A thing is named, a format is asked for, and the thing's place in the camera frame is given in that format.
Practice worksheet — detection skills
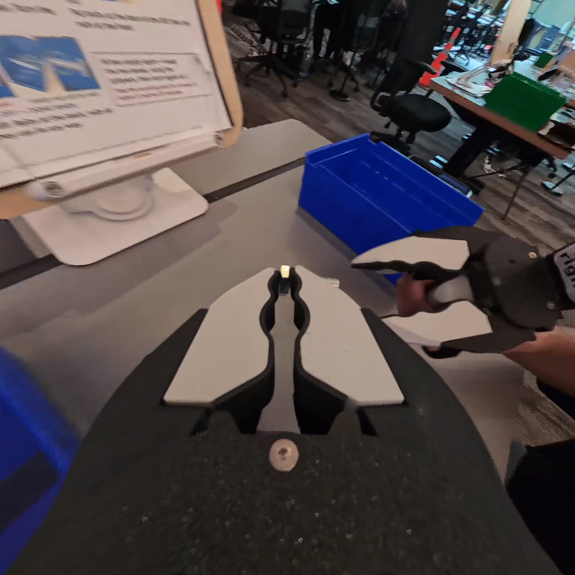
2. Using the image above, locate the wooden-edged table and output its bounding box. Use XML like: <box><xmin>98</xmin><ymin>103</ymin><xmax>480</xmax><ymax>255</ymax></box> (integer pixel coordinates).
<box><xmin>429</xmin><ymin>58</ymin><xmax>575</xmax><ymax>180</ymax></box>

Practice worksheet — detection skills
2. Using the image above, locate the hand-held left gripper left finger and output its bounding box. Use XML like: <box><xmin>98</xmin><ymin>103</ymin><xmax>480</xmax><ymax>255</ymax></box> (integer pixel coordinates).
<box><xmin>163</xmin><ymin>267</ymin><xmax>281</xmax><ymax>435</ymax></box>

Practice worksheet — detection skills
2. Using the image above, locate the orange traffic cone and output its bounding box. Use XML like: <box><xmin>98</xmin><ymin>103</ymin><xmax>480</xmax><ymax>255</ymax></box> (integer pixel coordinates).
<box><xmin>418</xmin><ymin>27</ymin><xmax>462</xmax><ymax>88</ymax></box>

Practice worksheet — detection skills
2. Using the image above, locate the black office chair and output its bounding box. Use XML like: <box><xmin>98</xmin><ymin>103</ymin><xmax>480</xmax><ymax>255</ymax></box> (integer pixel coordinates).
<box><xmin>370</xmin><ymin>58</ymin><xmax>452</xmax><ymax>151</ymax></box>

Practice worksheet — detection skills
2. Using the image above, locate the person's right hand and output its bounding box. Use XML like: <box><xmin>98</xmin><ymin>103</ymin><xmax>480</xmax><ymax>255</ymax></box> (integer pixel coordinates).
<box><xmin>397</xmin><ymin>273</ymin><xmax>435</xmax><ymax>317</ymax></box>

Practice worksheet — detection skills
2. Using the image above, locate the printed instruction sheet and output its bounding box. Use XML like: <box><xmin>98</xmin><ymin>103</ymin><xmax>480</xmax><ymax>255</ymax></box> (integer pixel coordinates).
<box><xmin>0</xmin><ymin>0</ymin><xmax>233</xmax><ymax>189</ymax></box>

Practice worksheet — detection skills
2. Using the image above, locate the white board stand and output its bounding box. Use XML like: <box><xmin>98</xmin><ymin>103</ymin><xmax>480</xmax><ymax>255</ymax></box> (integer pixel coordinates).
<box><xmin>20</xmin><ymin>168</ymin><xmax>209</xmax><ymax>267</ymax></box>

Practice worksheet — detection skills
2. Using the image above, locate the wooden display board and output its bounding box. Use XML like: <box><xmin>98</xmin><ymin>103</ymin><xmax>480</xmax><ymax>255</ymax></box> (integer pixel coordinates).
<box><xmin>0</xmin><ymin>0</ymin><xmax>244</xmax><ymax>221</ymax></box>

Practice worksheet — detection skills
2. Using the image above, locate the green plastic bin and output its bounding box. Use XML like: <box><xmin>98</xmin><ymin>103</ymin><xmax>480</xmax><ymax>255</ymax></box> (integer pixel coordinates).
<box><xmin>484</xmin><ymin>72</ymin><xmax>568</xmax><ymax>132</ymax></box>

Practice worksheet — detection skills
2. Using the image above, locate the blue plastic bin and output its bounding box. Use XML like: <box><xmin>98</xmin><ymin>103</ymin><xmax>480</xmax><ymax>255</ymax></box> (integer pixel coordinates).
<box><xmin>0</xmin><ymin>344</ymin><xmax>81</xmax><ymax>575</ymax></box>
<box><xmin>299</xmin><ymin>132</ymin><xmax>485</xmax><ymax>285</ymax></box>

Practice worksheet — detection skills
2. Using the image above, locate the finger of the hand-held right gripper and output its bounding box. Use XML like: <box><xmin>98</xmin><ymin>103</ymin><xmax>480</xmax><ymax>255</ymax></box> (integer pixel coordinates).
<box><xmin>350</xmin><ymin>236</ymin><xmax>471</xmax><ymax>281</ymax></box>
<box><xmin>381</xmin><ymin>300</ymin><xmax>496</xmax><ymax>347</ymax></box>

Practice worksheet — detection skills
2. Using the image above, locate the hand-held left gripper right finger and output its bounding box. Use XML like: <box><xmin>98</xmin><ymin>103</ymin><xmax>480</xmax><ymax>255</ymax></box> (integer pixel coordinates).
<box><xmin>290</xmin><ymin>265</ymin><xmax>405</xmax><ymax>435</ymax></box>

